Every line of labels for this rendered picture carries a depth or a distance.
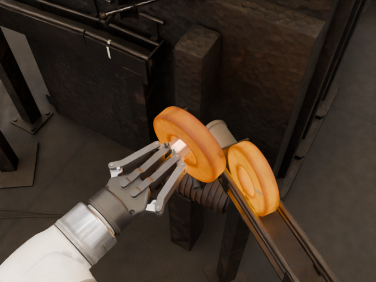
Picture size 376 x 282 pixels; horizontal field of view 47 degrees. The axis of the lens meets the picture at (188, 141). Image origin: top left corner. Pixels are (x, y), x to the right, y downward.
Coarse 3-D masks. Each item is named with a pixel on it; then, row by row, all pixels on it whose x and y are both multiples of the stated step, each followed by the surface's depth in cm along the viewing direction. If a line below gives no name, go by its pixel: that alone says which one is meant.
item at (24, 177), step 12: (0, 132) 156; (0, 144) 155; (12, 144) 177; (24, 144) 177; (36, 144) 177; (0, 156) 160; (12, 156) 167; (24, 156) 173; (36, 156) 174; (0, 168) 167; (12, 168) 168; (24, 168) 170; (0, 180) 167; (12, 180) 167; (24, 180) 167
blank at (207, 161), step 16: (176, 112) 74; (160, 128) 79; (176, 128) 73; (192, 128) 71; (192, 144) 72; (208, 144) 72; (192, 160) 80; (208, 160) 72; (224, 160) 74; (192, 176) 83; (208, 176) 77
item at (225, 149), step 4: (240, 140) 92; (244, 140) 92; (248, 140) 93; (232, 144) 92; (224, 148) 91; (228, 148) 91; (224, 152) 92; (228, 164) 96; (228, 168) 97; (220, 176) 98
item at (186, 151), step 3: (186, 147) 76; (183, 150) 75; (186, 150) 75; (189, 150) 75; (180, 153) 75; (183, 153) 75; (186, 153) 75; (189, 153) 76; (183, 156) 75; (186, 156) 76; (180, 159) 74; (183, 159) 75; (177, 162) 74; (177, 165) 74
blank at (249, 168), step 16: (240, 144) 86; (240, 160) 86; (256, 160) 82; (240, 176) 91; (256, 176) 81; (272, 176) 81; (256, 192) 84; (272, 192) 82; (256, 208) 88; (272, 208) 84
